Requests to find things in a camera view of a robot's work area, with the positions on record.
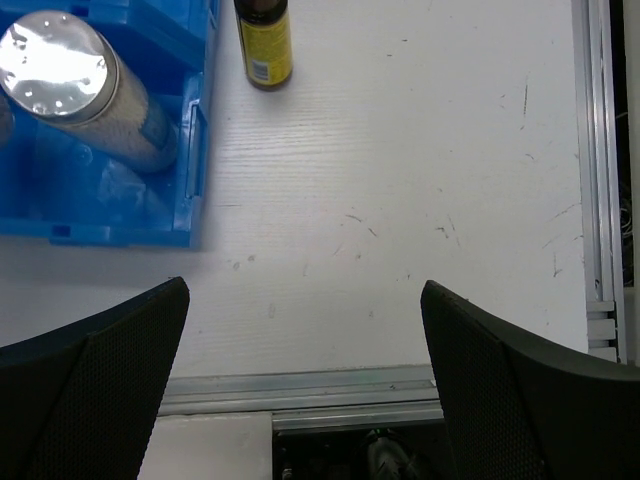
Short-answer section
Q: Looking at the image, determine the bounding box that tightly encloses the silver-top white canister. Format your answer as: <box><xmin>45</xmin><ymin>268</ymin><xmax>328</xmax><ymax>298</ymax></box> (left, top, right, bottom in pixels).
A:
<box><xmin>1</xmin><ymin>10</ymin><xmax>178</xmax><ymax>173</ymax></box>
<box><xmin>0</xmin><ymin>96</ymin><xmax>14</xmax><ymax>148</ymax></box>

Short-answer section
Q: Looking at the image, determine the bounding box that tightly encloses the right aluminium rail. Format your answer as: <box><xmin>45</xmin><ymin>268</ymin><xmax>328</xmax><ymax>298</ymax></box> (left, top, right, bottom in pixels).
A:
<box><xmin>572</xmin><ymin>1</ymin><xmax>628</xmax><ymax>363</ymax></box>

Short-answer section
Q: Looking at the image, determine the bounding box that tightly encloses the blue three-compartment plastic bin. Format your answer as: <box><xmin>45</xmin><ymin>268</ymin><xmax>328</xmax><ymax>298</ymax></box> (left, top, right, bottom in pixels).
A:
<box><xmin>1</xmin><ymin>1</ymin><xmax>219</xmax><ymax>248</ymax></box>

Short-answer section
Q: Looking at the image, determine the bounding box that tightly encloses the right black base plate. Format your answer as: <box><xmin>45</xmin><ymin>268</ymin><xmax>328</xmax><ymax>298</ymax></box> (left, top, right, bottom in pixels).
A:
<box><xmin>272</xmin><ymin>421</ymin><xmax>458</xmax><ymax>479</ymax></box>

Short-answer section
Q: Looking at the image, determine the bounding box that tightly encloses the right small yellow-label bottle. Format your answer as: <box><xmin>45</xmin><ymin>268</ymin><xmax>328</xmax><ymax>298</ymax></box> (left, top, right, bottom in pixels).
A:
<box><xmin>234</xmin><ymin>0</ymin><xmax>293</xmax><ymax>90</ymax></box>

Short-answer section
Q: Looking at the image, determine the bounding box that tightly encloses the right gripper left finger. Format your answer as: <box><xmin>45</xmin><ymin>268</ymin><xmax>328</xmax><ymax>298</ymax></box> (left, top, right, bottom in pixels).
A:
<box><xmin>1</xmin><ymin>277</ymin><xmax>190</xmax><ymax>479</ymax></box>

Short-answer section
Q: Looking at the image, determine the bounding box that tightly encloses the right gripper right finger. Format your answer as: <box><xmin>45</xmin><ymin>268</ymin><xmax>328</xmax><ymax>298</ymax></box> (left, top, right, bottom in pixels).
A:
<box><xmin>421</xmin><ymin>281</ymin><xmax>639</xmax><ymax>479</ymax></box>

